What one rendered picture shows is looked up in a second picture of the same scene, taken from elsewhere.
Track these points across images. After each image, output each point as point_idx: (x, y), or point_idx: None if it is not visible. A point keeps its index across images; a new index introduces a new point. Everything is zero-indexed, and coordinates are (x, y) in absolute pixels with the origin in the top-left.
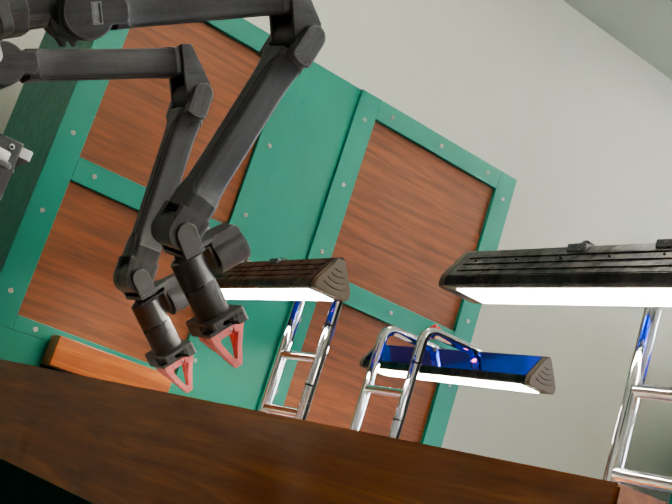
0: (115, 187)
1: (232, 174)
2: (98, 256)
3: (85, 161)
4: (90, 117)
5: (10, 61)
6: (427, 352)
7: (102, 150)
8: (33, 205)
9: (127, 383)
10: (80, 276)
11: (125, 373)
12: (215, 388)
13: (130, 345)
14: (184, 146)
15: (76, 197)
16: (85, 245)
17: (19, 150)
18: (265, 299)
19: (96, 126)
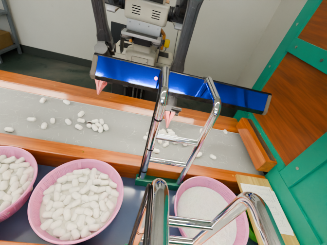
0: (304, 51)
1: (95, 20)
2: (282, 91)
3: (296, 39)
4: (310, 11)
5: (175, 4)
6: None
7: (311, 30)
8: (268, 64)
9: (249, 149)
10: (272, 98)
11: (250, 144)
12: (304, 197)
13: (275, 139)
14: (186, 12)
15: (287, 60)
16: (280, 84)
17: (120, 31)
18: None
19: (315, 15)
